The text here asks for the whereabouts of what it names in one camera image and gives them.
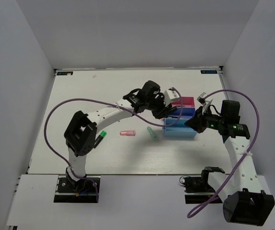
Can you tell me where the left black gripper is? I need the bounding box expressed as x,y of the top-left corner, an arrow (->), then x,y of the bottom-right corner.
146,92 -> 172,119

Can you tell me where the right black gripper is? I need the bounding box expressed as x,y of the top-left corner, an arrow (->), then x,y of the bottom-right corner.
184,105 -> 225,133

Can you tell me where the green highlighter marker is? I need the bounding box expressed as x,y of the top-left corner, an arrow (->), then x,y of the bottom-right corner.
93,130 -> 107,149

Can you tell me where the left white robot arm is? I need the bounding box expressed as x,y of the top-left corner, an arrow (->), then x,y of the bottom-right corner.
64,80 -> 180,191

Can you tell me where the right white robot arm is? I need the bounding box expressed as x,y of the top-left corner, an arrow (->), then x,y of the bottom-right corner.
185,100 -> 275,226

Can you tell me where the dark blue storage bin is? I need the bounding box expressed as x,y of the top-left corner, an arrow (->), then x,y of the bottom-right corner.
169,107 -> 195,118

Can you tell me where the light blue storage bin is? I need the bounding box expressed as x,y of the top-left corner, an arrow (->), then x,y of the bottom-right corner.
162,116 -> 197,138

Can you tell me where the pink storage bin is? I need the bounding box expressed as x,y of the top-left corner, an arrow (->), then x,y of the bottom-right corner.
172,97 -> 195,108

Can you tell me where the green correction tape case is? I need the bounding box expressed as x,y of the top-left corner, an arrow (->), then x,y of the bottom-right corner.
147,126 -> 158,141

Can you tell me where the pink correction tape case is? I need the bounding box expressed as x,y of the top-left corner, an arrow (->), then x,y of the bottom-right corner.
120,130 -> 136,137

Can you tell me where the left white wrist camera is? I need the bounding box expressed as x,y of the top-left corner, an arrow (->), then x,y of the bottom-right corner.
163,88 -> 180,106

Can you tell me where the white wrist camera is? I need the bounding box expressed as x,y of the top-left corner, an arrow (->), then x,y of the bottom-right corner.
197,92 -> 213,114
163,88 -> 180,106

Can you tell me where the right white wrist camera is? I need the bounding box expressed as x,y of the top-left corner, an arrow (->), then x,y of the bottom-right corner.
197,92 -> 213,114

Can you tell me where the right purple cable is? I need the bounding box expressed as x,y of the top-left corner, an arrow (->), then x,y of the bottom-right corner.
187,89 -> 260,220

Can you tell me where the purple cable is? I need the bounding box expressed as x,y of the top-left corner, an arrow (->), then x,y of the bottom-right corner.
187,89 -> 260,220
44,87 -> 185,204

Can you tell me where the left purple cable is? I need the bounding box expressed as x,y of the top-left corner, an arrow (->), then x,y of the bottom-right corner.
44,87 -> 185,204

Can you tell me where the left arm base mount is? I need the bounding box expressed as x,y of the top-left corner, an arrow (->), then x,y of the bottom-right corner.
54,177 -> 100,204

